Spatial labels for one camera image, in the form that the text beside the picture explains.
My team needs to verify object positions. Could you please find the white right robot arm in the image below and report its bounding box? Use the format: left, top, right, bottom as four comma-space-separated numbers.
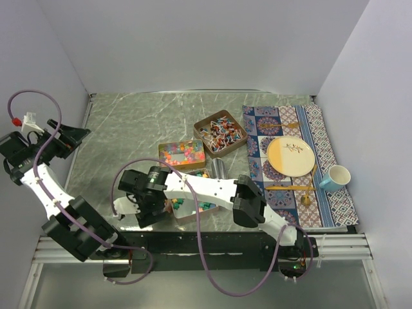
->
113, 166, 304, 257

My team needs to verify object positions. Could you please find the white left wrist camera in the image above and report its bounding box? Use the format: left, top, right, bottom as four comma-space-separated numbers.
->
21, 112, 44, 134

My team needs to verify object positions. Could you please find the gold fork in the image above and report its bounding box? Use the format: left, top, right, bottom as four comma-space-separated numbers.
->
261, 122, 301, 129

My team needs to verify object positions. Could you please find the cream and orange plate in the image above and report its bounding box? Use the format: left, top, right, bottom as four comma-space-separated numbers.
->
267, 136, 315, 177

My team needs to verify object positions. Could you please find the gold tin of gummy candies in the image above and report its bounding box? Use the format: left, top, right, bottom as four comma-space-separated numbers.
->
158, 139, 206, 170

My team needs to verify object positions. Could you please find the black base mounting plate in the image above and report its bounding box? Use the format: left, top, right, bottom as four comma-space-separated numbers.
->
90, 232, 319, 277

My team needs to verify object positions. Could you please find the silver metal scoop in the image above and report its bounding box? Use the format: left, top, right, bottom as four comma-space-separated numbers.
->
211, 158, 229, 180

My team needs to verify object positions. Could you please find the pink tin of star candies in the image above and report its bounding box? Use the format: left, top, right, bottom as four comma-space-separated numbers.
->
167, 167, 221, 221

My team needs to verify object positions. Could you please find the patterned blue cloth mat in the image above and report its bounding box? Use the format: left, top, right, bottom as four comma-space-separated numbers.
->
243, 105, 359, 228

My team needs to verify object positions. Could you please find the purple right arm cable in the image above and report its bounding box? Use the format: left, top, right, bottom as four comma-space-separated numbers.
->
109, 158, 315, 297

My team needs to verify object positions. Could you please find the light blue mug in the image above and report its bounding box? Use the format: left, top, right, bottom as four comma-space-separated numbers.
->
319, 165, 351, 192

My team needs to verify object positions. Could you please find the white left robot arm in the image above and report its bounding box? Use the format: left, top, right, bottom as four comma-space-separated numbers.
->
1, 119, 128, 261

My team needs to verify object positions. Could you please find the aluminium frame rail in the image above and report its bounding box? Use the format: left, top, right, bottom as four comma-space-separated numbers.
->
17, 234, 389, 308

